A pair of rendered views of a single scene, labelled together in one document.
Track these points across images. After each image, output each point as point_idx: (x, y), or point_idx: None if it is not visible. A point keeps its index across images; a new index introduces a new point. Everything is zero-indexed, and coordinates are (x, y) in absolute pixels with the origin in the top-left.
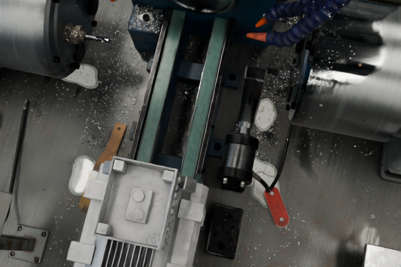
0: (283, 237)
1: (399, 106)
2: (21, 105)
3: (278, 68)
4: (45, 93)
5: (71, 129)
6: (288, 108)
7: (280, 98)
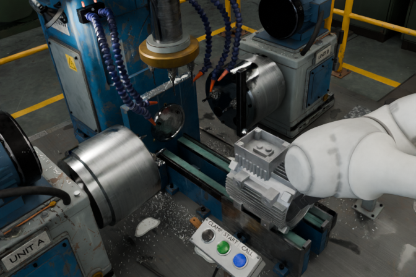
0: None
1: (275, 73)
2: (136, 265)
3: (230, 104)
4: (140, 248)
5: (174, 245)
6: None
7: (229, 153)
